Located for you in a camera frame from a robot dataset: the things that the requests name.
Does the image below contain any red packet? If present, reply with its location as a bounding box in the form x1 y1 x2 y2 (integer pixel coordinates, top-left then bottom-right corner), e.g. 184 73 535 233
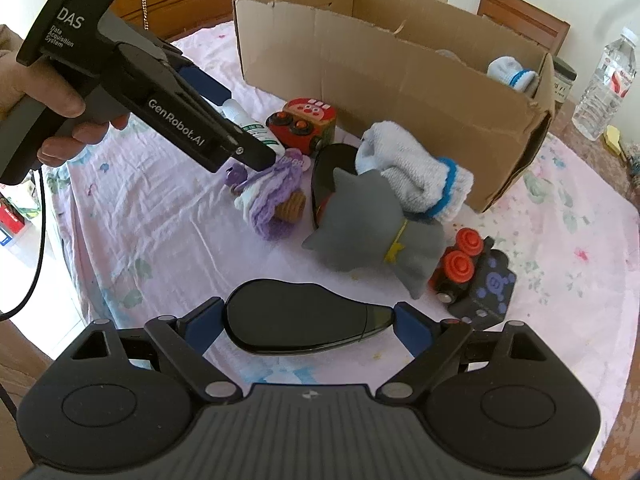
0 195 28 248

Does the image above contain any purple crochet keychain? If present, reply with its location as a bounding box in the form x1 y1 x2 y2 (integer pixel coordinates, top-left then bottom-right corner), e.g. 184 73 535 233
234 155 307 241

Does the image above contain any white sock blue trim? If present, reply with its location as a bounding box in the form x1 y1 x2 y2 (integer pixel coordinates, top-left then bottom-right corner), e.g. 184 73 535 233
487 56 541 95
355 120 475 223

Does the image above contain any pink floral tablecloth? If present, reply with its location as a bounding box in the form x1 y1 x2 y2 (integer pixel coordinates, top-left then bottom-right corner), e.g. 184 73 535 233
42 20 638 471

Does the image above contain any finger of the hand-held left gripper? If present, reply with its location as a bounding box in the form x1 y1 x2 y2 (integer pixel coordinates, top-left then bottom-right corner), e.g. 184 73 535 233
131 80 277 173
162 49 235 110

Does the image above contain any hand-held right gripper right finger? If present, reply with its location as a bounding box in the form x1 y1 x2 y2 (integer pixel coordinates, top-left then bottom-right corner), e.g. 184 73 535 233
376 301 546 404

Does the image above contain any black teardrop case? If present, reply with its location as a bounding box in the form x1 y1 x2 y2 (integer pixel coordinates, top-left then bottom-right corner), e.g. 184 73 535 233
221 280 396 356
310 142 366 233

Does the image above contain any red wooden toy train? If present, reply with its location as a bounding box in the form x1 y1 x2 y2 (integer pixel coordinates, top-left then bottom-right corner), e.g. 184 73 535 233
265 97 338 156

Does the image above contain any person's left hand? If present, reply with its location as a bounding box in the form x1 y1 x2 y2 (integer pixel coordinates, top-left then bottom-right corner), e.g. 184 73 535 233
0 24 132 167

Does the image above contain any black toy train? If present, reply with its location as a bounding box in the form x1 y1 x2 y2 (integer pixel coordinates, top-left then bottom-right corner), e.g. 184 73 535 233
427 227 516 331

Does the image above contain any brown cardboard box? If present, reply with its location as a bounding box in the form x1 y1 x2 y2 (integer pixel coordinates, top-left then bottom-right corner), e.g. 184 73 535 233
232 0 557 214

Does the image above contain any grey cat toy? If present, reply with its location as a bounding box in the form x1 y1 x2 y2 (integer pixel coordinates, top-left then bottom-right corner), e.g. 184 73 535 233
301 167 447 301

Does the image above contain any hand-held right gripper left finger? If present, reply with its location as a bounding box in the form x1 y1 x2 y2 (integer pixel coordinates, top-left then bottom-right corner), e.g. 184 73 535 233
70 297 240 404

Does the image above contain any clear water bottle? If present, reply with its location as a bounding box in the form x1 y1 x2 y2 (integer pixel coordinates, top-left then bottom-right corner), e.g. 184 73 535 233
571 26 638 142

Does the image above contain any white tube green label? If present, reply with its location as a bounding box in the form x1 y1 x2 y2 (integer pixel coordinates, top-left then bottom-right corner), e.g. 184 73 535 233
220 99 286 158

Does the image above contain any black cable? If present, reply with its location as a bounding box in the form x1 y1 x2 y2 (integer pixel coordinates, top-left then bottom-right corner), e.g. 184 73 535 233
0 167 48 323

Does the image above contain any dark glass jar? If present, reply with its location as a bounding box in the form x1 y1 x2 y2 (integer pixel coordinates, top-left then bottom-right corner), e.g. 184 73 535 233
550 57 577 106

